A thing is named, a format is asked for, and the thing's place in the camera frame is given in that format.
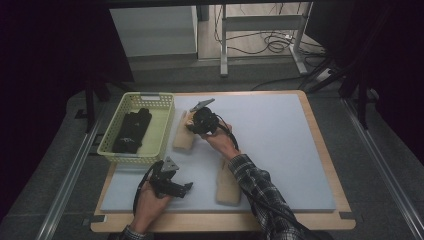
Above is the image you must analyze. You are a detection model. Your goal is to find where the left hand-held gripper black cable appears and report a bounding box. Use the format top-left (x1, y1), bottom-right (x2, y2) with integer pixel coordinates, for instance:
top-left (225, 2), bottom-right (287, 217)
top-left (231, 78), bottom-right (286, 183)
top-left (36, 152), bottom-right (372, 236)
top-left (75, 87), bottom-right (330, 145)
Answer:
top-left (132, 160), bottom-right (164, 217)

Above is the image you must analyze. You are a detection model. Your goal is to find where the yellow-green plastic basket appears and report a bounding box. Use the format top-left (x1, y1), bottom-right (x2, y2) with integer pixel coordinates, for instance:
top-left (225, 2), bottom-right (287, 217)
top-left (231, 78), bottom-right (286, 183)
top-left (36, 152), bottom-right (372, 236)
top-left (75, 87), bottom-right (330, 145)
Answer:
top-left (96, 92), bottom-right (176, 165)

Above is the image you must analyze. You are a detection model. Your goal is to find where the person's left hand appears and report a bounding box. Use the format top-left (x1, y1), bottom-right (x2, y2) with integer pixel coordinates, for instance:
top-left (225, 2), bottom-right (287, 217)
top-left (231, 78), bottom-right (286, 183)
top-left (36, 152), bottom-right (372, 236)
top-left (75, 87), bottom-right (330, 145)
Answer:
top-left (128, 182), bottom-right (175, 236)

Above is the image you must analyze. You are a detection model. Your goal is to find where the beige glove with orange fingers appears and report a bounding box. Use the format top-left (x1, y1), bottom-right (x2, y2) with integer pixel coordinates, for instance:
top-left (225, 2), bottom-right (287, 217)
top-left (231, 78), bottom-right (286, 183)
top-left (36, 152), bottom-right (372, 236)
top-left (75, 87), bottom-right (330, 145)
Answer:
top-left (172, 110), bottom-right (198, 151)
top-left (215, 158), bottom-right (243, 206)

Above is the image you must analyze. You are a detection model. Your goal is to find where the plain black glove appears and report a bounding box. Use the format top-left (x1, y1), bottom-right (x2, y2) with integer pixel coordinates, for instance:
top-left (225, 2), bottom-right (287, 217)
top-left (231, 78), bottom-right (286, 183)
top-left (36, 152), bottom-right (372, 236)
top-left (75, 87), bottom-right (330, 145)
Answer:
top-left (135, 107), bottom-right (153, 141)

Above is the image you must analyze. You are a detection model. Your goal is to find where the black metal stand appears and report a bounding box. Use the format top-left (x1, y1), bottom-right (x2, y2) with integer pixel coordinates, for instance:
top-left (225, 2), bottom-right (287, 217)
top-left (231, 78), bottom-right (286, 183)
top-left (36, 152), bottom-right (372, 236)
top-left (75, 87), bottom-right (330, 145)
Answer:
top-left (357, 74), bottom-right (370, 131)
top-left (83, 79), bottom-right (112, 134)

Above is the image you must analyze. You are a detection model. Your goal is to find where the white cabinet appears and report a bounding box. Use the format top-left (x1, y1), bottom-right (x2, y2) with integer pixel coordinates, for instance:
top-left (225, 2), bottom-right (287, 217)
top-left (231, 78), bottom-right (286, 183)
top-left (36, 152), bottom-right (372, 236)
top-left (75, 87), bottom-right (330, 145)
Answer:
top-left (109, 5), bottom-right (199, 58)

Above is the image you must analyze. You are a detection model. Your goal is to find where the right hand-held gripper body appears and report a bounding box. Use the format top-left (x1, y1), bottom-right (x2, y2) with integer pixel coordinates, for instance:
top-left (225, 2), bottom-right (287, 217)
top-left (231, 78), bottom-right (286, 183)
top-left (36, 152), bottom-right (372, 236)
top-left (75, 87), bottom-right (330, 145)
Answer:
top-left (189, 97), bottom-right (221, 135)

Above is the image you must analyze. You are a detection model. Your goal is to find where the grey metal desk frame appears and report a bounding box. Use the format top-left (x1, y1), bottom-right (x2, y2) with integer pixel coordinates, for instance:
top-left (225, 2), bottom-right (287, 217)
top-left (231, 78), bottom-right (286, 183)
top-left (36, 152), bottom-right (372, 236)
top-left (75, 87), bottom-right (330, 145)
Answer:
top-left (219, 2), bottom-right (315, 78)

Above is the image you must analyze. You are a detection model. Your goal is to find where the black glove with small logo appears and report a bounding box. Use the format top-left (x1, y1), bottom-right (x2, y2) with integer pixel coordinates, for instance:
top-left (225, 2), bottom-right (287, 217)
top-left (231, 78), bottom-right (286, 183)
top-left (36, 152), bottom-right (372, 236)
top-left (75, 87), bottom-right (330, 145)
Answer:
top-left (111, 111), bottom-right (145, 155)

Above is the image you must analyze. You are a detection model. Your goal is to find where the white power strip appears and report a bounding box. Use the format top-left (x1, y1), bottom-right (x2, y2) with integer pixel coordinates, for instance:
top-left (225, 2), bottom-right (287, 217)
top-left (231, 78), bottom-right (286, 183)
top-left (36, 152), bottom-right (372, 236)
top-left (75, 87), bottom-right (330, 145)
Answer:
top-left (315, 67), bottom-right (333, 83)

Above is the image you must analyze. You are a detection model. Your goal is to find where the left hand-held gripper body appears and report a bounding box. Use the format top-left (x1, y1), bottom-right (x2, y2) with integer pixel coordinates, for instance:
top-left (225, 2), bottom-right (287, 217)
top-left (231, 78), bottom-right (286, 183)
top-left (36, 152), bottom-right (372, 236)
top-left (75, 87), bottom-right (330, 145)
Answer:
top-left (149, 156), bottom-right (180, 199)

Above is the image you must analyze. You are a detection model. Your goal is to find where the person's right hand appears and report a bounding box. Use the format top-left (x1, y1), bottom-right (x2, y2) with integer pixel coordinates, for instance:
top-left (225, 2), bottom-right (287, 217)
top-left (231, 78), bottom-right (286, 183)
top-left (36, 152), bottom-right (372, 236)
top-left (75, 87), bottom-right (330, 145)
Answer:
top-left (201, 119), bottom-right (242, 161)

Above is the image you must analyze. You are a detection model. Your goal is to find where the dark curtain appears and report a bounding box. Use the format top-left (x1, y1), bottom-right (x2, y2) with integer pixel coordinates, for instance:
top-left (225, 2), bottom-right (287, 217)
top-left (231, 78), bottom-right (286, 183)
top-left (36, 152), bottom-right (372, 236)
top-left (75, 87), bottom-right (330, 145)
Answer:
top-left (304, 0), bottom-right (424, 164)
top-left (0, 0), bottom-right (136, 221)

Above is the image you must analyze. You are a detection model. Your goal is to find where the aluminium rail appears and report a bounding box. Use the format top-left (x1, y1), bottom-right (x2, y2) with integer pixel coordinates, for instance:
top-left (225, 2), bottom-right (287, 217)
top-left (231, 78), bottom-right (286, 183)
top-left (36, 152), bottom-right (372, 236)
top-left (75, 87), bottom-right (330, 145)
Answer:
top-left (340, 97), bottom-right (424, 240)
top-left (35, 108), bottom-right (105, 240)

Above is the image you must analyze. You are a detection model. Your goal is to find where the white foam mat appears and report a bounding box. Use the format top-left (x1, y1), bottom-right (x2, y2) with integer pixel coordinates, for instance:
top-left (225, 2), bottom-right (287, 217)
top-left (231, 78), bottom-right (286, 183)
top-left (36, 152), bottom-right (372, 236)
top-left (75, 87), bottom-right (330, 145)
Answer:
top-left (99, 93), bottom-right (337, 214)

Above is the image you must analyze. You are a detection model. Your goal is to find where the wooden table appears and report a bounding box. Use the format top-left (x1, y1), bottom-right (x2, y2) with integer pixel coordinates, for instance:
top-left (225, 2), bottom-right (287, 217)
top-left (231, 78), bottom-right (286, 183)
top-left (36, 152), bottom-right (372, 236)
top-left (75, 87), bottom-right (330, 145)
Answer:
top-left (90, 89), bottom-right (357, 234)

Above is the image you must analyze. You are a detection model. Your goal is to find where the tangle of black floor cables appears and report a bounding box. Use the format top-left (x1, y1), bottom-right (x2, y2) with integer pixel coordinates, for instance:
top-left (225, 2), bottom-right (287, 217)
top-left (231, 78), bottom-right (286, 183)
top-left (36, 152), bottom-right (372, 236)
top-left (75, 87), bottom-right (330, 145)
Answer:
top-left (214, 2), bottom-right (327, 57)

